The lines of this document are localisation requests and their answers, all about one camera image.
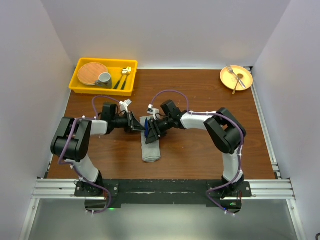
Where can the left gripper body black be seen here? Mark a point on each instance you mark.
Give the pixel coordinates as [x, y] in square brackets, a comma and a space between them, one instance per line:
[126, 122]

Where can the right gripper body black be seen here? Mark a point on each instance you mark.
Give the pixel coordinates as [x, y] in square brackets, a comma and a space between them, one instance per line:
[161, 126]

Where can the blue metallic knife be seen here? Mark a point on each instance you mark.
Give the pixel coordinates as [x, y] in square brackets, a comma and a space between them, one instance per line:
[146, 125]

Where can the grey cloth napkin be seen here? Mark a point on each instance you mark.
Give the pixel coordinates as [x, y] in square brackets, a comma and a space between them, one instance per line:
[150, 152]

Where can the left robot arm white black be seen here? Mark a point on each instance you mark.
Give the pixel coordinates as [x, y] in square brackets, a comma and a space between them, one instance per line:
[72, 138]

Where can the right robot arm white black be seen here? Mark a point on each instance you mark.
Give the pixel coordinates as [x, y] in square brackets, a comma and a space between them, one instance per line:
[224, 129]

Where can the grey ceramic mug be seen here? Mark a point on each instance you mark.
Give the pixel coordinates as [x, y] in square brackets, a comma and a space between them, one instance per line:
[104, 80]

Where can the yellow plastic bin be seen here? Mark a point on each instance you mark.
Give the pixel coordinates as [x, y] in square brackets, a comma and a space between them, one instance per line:
[115, 67]

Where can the round wooden plate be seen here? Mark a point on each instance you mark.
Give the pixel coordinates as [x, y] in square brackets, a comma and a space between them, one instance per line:
[89, 73]

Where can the tan round plate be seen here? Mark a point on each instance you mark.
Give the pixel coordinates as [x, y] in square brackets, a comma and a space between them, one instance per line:
[229, 81]

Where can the silver fork on plate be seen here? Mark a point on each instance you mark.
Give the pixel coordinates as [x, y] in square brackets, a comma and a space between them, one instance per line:
[231, 71]

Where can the silver knife on plate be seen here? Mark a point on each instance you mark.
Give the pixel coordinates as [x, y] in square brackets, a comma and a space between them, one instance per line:
[239, 81]

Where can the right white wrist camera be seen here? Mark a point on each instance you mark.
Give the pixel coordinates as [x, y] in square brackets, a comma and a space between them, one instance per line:
[153, 112]

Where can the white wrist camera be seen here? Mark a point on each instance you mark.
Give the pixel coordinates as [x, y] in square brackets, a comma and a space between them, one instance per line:
[153, 112]
[124, 105]

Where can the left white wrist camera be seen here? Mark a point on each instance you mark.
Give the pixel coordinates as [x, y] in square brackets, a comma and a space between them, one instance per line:
[124, 105]

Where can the gold spoon black handle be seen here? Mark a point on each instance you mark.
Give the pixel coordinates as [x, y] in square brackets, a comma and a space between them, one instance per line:
[123, 73]

